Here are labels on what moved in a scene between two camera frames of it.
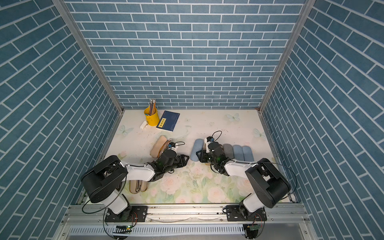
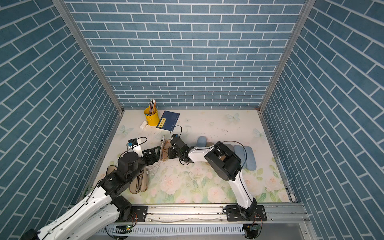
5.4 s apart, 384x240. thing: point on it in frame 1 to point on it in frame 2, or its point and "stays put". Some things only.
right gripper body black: x=207 y=158 to x=174 y=154
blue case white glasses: x=248 y=154 stays put
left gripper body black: x=176 y=163 to x=142 y=162
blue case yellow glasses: x=238 y=152 stays put
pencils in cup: x=152 y=106 stays put
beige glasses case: x=136 y=186 stays put
